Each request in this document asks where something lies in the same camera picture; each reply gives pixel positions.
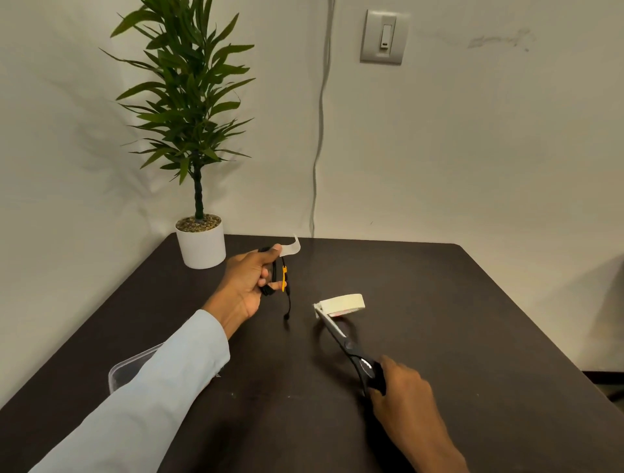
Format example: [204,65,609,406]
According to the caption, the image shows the person's left hand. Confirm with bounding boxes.
[201,244,285,340]

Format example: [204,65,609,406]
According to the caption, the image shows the person's right hand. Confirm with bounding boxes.
[367,355,449,451]

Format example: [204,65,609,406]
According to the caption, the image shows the black cable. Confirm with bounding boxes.
[257,247,292,321]

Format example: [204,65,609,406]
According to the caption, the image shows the black-handled scissors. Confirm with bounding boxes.
[313,302,387,398]

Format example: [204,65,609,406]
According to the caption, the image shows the person's right forearm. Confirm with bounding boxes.
[401,429,470,473]

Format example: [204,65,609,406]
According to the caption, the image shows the person's left forearm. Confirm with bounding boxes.
[28,309,231,473]

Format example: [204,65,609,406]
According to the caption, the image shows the white plant pot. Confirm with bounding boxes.
[175,214,227,270]

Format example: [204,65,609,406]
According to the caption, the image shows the white tape roll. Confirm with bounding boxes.
[318,293,366,318]

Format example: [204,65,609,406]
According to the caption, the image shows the green artificial plant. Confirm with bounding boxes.
[100,0,256,221]

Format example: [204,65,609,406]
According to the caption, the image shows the clear plastic container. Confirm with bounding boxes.
[108,342,166,394]

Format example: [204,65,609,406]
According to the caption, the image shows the white wall cable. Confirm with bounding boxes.
[308,0,336,238]

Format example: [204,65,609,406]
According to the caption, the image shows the white wall switch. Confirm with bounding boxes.
[360,9,409,66]

